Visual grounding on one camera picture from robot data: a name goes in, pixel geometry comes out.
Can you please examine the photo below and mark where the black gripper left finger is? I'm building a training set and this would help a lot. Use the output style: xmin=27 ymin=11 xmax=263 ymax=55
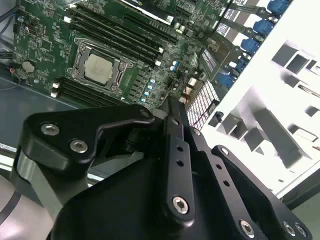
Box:
xmin=11 ymin=96 xmax=197 ymax=228

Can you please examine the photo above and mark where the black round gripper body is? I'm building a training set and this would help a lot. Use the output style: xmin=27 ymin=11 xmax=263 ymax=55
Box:
xmin=49 ymin=149 xmax=240 ymax=240

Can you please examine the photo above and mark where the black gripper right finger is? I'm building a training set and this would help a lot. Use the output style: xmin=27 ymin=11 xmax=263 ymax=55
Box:
xmin=174 ymin=98 xmax=314 ymax=240

